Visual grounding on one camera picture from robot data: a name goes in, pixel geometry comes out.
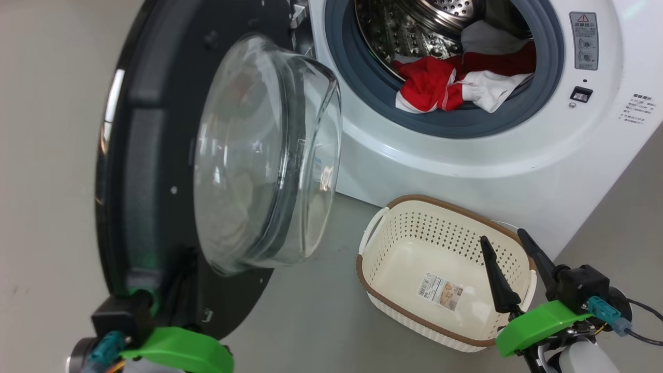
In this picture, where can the teal left camera connector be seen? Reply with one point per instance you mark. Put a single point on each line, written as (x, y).
(106, 346)

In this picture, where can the cream laundry basket brown rim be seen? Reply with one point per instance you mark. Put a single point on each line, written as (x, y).
(414, 248)

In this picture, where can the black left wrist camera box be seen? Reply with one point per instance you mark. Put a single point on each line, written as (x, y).
(121, 316)

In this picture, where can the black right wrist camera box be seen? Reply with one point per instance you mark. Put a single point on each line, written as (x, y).
(582, 287)

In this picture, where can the round black glass washer door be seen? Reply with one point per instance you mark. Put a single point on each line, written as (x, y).
(150, 155)

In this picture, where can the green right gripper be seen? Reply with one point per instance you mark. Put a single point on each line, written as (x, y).
(544, 321)

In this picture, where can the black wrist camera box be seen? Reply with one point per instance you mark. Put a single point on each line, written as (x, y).
(582, 287)
(121, 316)

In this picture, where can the teal camera connector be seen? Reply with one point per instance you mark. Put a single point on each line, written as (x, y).
(106, 346)
(608, 315)

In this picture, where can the teal right camera connector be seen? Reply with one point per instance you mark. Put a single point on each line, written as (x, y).
(608, 315)

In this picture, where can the white front-load washing machine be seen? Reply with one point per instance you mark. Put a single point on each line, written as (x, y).
(466, 160)

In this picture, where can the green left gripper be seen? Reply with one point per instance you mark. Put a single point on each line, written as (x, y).
(186, 352)

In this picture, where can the printed product label sticker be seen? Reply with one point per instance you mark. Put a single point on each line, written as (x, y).
(440, 291)

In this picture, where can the red and white garment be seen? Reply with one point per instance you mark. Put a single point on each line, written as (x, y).
(430, 83)

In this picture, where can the grey warning label sticker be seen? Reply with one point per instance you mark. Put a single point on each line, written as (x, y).
(584, 41)

